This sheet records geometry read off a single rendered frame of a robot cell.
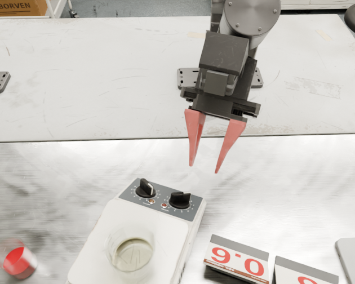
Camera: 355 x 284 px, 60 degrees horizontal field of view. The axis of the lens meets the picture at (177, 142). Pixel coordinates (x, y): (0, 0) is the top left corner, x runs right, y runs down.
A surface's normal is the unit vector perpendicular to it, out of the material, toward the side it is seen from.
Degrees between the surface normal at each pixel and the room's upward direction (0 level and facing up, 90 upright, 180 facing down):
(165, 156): 0
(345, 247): 0
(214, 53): 41
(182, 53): 0
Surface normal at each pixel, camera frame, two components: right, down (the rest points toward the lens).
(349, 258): 0.00, -0.64
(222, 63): -0.21, 0.00
